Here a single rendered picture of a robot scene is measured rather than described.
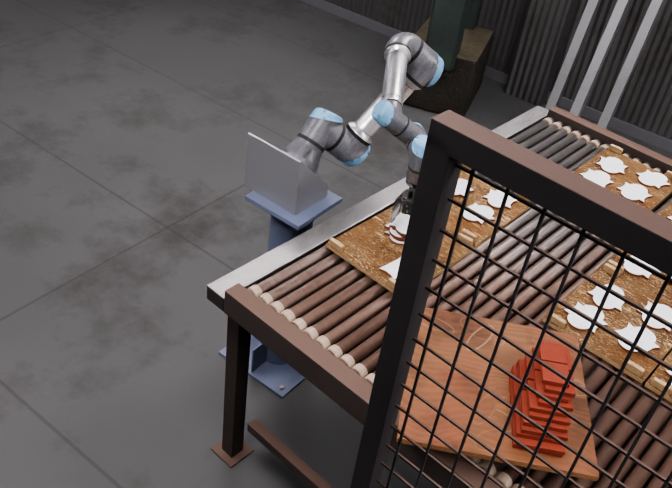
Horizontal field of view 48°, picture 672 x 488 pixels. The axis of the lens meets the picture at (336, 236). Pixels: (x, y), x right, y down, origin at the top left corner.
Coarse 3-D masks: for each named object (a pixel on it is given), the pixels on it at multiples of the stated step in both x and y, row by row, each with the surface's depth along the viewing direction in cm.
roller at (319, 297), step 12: (576, 132) 353; (564, 144) 345; (348, 276) 253; (360, 276) 256; (324, 288) 247; (336, 288) 249; (312, 300) 242; (324, 300) 245; (288, 312) 236; (300, 312) 238
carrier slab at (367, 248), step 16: (368, 224) 275; (384, 224) 276; (352, 240) 266; (368, 240) 267; (384, 240) 268; (448, 240) 273; (352, 256) 259; (368, 256) 260; (384, 256) 261; (400, 256) 262; (464, 256) 268; (368, 272) 254
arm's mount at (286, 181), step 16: (256, 144) 282; (256, 160) 286; (272, 160) 280; (288, 160) 274; (256, 176) 290; (272, 176) 284; (288, 176) 278; (304, 176) 277; (272, 192) 288; (288, 192) 282; (304, 192) 283; (320, 192) 292; (288, 208) 286; (304, 208) 288
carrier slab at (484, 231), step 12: (480, 180) 308; (480, 192) 301; (468, 204) 293; (480, 204) 294; (516, 204) 297; (456, 216) 285; (504, 216) 289; (516, 216) 291; (468, 228) 280; (480, 228) 281; (492, 228) 282; (480, 240) 275
